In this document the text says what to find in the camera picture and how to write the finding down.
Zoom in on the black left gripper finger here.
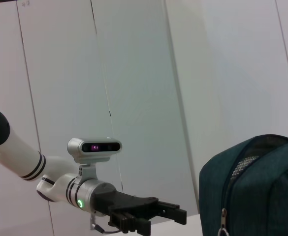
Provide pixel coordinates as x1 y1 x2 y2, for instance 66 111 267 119
109 211 151 236
158 201 188 226

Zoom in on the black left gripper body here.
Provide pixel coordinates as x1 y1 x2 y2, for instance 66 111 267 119
92 183 159 218

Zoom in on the silver zipper pull ring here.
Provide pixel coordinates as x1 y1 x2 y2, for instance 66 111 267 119
218 207 230 236

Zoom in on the dark teal insulated lunch bag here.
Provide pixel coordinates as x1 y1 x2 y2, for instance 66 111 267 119
198 134 288 236

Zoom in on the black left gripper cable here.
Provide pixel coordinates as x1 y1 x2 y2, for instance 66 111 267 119
89 213 125 235

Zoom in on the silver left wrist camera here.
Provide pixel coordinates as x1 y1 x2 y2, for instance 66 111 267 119
66 137 123 183

